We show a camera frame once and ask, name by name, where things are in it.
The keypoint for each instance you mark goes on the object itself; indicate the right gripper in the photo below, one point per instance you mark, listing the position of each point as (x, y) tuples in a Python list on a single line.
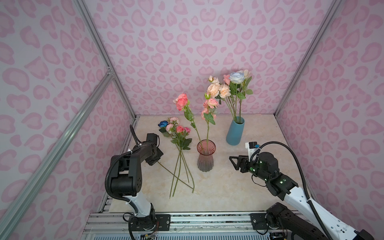
[(244, 161)]

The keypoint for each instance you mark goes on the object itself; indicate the teal ceramic vase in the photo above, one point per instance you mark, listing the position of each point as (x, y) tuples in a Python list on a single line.
[(235, 131)]

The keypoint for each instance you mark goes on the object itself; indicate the red glass vase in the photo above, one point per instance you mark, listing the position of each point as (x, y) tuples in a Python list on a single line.
[(206, 161)]

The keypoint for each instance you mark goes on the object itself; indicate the coral rose spray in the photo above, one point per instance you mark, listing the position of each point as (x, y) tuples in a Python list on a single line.
[(208, 115)]

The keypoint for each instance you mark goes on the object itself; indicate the peach rose spray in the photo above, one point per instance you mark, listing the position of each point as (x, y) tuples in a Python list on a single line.
[(218, 90)]

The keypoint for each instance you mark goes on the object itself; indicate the salmon pink rose stem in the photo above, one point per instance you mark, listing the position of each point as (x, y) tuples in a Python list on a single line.
[(183, 104)]

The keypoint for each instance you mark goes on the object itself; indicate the pale blue rose stem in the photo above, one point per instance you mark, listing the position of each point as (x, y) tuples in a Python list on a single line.
[(237, 94)]

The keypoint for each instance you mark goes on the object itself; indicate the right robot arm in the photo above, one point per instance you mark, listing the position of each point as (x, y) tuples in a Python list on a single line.
[(316, 222)]

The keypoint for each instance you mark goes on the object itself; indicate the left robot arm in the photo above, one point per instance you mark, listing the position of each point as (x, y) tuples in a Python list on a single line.
[(124, 177)]

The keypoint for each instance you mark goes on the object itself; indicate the blue rose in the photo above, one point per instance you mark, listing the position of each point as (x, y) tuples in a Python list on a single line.
[(163, 124)]

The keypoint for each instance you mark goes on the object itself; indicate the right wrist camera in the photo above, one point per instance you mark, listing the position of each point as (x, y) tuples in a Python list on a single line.
[(251, 148)]

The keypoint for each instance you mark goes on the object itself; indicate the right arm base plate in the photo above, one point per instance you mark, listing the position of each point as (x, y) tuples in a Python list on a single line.
[(259, 221)]

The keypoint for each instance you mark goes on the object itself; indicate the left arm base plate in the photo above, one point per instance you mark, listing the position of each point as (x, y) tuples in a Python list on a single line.
[(157, 222)]

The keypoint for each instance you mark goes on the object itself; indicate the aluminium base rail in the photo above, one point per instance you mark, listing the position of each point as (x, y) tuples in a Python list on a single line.
[(184, 226)]

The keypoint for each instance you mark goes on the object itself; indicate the aluminium frame diagonal strut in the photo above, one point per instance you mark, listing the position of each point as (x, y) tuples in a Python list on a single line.
[(21, 204)]

